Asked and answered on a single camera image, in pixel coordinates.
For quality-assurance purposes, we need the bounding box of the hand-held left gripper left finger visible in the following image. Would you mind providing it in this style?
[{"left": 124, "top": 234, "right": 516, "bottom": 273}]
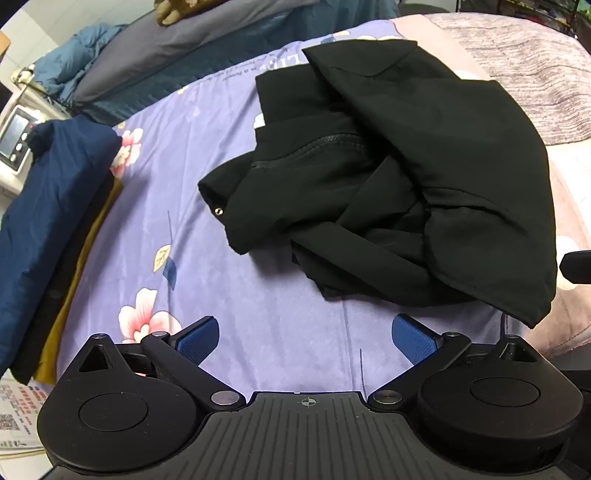
[{"left": 78, "top": 316, "right": 246, "bottom": 413}]

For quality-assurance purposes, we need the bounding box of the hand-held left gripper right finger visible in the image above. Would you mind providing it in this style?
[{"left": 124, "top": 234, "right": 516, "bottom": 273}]
[{"left": 368, "top": 313, "right": 549, "bottom": 412}]

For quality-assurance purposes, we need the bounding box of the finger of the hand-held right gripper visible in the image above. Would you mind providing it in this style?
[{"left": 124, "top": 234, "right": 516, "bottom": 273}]
[{"left": 559, "top": 250, "right": 591, "bottom": 285}]

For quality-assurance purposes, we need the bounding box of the black zip jacket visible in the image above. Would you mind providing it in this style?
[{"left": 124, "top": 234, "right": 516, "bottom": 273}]
[{"left": 198, "top": 39, "right": 559, "bottom": 329}]

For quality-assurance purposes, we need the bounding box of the purple floral bedsheet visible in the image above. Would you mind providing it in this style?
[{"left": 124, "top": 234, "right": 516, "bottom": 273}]
[{"left": 55, "top": 22, "right": 525, "bottom": 393}]

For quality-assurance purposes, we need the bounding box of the mustard yellow cloth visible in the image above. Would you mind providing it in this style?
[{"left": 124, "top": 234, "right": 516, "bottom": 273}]
[{"left": 34, "top": 178, "right": 124, "bottom": 385}]

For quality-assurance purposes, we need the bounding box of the printed paper sheet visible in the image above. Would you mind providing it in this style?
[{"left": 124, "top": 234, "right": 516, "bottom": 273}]
[{"left": 0, "top": 381, "right": 51, "bottom": 455}]

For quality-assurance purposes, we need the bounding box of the navy blue padded jacket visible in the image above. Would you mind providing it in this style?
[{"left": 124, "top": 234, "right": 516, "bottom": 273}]
[{"left": 0, "top": 115, "right": 123, "bottom": 370}]

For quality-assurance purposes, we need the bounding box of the pink grey striped blanket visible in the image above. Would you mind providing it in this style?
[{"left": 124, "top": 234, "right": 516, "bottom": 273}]
[{"left": 392, "top": 13, "right": 591, "bottom": 356}]

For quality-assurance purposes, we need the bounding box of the black metal rack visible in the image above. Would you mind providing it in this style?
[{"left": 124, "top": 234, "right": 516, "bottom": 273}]
[{"left": 455, "top": 0, "right": 591, "bottom": 40}]

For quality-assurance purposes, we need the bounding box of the white appliance with screen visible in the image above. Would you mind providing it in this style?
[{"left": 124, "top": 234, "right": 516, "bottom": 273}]
[{"left": 0, "top": 65, "right": 49, "bottom": 195}]

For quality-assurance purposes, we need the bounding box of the dark teal quilt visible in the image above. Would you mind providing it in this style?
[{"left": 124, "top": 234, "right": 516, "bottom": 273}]
[{"left": 85, "top": 0, "right": 400, "bottom": 125}]

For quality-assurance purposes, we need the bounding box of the light blue padded jacket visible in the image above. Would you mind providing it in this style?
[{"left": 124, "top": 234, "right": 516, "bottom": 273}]
[{"left": 32, "top": 24, "right": 125, "bottom": 109}]

